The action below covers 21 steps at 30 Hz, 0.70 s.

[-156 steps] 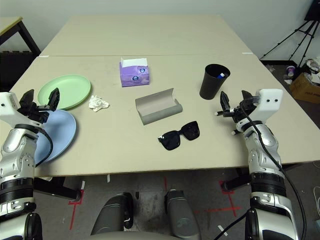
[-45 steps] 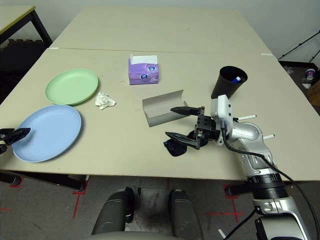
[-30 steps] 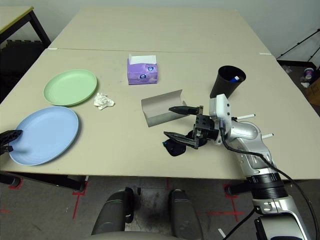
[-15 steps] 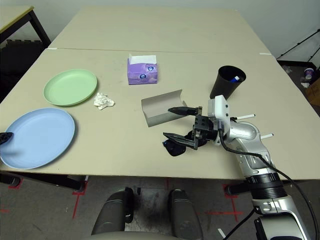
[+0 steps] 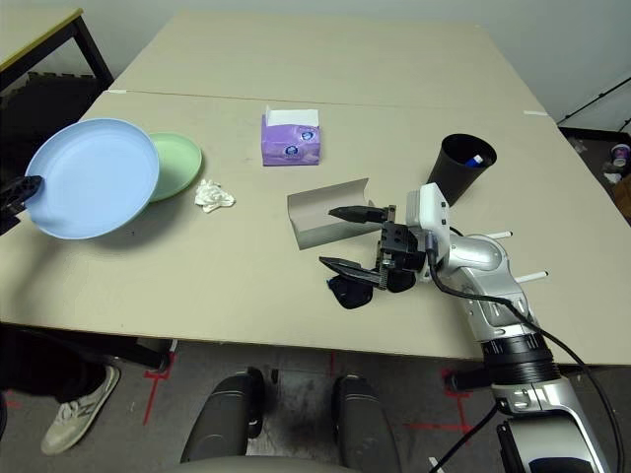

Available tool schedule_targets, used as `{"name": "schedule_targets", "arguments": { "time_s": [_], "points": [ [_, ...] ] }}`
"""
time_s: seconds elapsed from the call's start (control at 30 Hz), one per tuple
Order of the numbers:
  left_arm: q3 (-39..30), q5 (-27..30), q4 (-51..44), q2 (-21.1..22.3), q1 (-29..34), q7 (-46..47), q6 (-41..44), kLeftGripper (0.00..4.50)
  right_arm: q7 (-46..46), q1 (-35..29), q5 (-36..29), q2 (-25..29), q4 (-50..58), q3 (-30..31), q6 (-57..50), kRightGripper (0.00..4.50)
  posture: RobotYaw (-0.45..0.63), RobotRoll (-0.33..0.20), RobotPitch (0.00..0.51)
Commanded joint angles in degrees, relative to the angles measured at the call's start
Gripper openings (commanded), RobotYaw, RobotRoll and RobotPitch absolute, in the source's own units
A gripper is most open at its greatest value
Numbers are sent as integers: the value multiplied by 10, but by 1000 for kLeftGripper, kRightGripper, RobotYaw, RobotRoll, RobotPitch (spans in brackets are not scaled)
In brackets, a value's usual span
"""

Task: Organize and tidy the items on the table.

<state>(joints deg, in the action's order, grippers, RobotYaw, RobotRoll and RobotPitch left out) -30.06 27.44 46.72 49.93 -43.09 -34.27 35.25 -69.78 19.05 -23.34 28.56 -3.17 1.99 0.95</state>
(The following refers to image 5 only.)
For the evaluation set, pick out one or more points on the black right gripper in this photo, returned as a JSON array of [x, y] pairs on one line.
[[401, 241]]

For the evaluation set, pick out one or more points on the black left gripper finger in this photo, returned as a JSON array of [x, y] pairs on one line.
[[22, 192], [10, 222]]

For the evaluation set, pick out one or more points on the grey glasses case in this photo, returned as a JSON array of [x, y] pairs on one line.
[[315, 224]]

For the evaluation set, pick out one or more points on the black sunglasses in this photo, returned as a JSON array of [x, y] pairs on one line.
[[352, 296]]

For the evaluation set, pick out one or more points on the blue plastic plate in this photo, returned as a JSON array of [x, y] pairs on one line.
[[93, 177]]

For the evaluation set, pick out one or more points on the white tissue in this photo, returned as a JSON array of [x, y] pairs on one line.
[[212, 197]]

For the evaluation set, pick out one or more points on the black foam floor mat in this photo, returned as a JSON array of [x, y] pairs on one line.
[[44, 98]]

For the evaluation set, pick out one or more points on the purple tissue pack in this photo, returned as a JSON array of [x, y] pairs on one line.
[[291, 143]]

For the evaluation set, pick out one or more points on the black plastic cup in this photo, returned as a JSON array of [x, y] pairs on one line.
[[456, 172]]

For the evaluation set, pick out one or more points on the black trouser leg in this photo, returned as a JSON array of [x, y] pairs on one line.
[[44, 364]]

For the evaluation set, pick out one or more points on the white marker blue cap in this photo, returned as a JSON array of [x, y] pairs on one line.
[[474, 161]]

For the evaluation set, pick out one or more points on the white marker black cap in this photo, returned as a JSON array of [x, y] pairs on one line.
[[531, 277], [502, 235]]

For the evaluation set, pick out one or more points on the green plastic plate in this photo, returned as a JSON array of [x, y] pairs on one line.
[[180, 162]]

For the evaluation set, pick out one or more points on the black table foot bar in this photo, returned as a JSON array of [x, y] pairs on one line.
[[133, 352], [468, 379]]

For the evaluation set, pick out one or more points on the grey robot right leg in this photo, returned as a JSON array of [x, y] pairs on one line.
[[365, 424]]

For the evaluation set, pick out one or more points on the grey robot leg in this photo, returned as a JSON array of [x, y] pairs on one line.
[[365, 424], [222, 419]]

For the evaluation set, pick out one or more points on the red floor tape mark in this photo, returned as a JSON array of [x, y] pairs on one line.
[[154, 389], [461, 414]]

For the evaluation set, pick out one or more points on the grey white sneaker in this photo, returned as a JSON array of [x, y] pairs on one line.
[[74, 419]]

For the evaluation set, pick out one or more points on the grey robot left leg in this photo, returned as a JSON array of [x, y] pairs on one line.
[[222, 419]]

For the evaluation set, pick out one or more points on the purple paper cup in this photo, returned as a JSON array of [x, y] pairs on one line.
[[620, 155]]

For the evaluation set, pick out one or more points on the black tripod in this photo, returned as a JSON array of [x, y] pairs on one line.
[[596, 99]]

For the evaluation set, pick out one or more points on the wooden side table black frame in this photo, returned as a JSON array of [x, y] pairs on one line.
[[39, 34]]

